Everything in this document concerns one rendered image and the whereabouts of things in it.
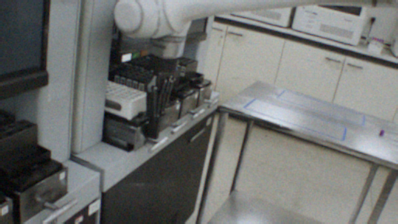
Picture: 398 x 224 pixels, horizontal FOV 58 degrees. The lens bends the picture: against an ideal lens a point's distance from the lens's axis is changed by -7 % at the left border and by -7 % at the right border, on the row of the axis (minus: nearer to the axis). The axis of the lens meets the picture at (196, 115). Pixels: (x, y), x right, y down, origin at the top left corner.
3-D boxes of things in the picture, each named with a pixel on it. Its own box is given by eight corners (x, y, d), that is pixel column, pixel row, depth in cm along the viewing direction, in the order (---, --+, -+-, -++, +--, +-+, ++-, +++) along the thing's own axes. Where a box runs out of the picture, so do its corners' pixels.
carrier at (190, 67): (191, 74, 154) (193, 59, 152) (196, 75, 153) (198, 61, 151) (179, 78, 144) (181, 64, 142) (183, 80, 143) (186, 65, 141)
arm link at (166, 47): (144, 31, 94) (141, 54, 96) (176, 39, 91) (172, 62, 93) (161, 28, 102) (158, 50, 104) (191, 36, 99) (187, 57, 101)
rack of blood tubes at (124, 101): (48, 94, 112) (49, 75, 110) (70, 87, 121) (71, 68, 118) (129, 124, 103) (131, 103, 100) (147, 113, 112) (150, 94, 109)
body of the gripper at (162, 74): (160, 49, 103) (155, 82, 107) (144, 54, 96) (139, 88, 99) (184, 56, 101) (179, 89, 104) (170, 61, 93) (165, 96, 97)
